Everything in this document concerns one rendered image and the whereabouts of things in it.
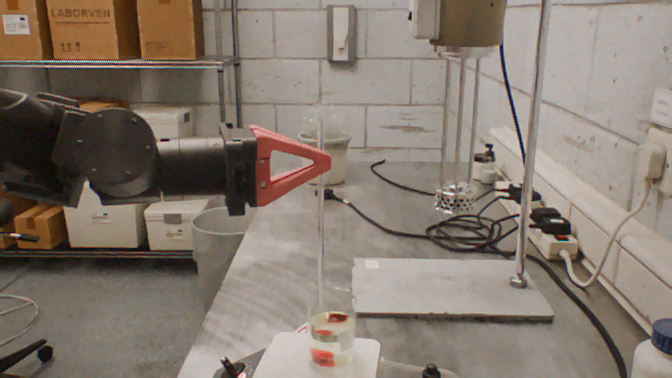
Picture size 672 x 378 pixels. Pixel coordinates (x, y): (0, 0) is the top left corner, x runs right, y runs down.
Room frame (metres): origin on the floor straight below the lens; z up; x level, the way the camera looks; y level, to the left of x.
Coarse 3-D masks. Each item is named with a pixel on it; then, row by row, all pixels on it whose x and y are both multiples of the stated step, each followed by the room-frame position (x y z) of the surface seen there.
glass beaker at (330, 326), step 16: (336, 288) 0.56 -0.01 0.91; (320, 304) 0.51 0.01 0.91; (336, 304) 0.56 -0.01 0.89; (352, 304) 0.52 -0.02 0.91; (320, 320) 0.51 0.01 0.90; (336, 320) 0.51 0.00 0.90; (352, 320) 0.52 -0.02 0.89; (320, 336) 0.51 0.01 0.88; (336, 336) 0.51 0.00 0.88; (352, 336) 0.52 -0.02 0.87; (320, 352) 0.51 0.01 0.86; (336, 352) 0.51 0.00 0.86; (352, 352) 0.52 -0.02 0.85; (320, 368) 0.51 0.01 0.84; (336, 368) 0.51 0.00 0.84
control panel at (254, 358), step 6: (252, 354) 0.59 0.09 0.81; (258, 354) 0.59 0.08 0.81; (240, 360) 0.59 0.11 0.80; (246, 360) 0.59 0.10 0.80; (252, 360) 0.58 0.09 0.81; (258, 360) 0.57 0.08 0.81; (246, 366) 0.57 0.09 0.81; (252, 366) 0.56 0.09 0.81; (216, 372) 0.60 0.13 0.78; (222, 372) 0.59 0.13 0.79; (246, 372) 0.55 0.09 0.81; (252, 372) 0.55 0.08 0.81
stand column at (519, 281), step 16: (544, 0) 0.87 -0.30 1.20; (544, 16) 0.86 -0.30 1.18; (544, 32) 0.86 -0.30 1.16; (544, 48) 0.86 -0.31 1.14; (544, 64) 0.87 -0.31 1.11; (528, 128) 0.87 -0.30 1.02; (528, 144) 0.87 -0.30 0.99; (528, 160) 0.87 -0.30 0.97; (528, 176) 0.86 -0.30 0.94; (528, 192) 0.86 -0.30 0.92; (528, 208) 0.86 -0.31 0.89; (528, 224) 0.87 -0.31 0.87
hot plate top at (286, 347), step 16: (288, 336) 0.58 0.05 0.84; (304, 336) 0.58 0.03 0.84; (272, 352) 0.55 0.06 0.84; (288, 352) 0.55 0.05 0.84; (304, 352) 0.55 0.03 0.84; (368, 352) 0.55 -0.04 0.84; (272, 368) 0.52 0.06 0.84; (288, 368) 0.52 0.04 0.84; (304, 368) 0.52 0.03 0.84; (352, 368) 0.52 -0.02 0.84; (368, 368) 0.52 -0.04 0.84
